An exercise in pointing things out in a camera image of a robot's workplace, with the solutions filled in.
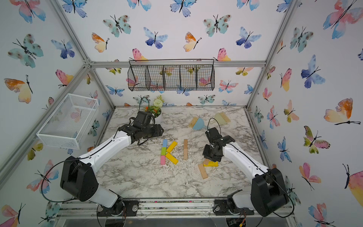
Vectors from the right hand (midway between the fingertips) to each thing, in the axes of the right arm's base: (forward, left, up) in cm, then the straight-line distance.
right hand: (206, 155), depth 83 cm
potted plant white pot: (+28, +34, +8) cm, 45 cm away
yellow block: (+9, +22, -8) cm, 25 cm away
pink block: (0, +27, -9) cm, 29 cm away
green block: (+6, +28, -9) cm, 30 cm away
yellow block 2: (+1, +21, -9) cm, 23 cm away
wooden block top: (+12, +13, -10) cm, 21 cm away
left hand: (+11, +27, +8) cm, 31 cm away
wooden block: (-6, +2, -9) cm, 11 cm away
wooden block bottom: (+4, +13, -9) cm, 16 cm away
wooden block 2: (0, -1, -9) cm, 9 cm away
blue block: (+13, +28, -10) cm, 33 cm away
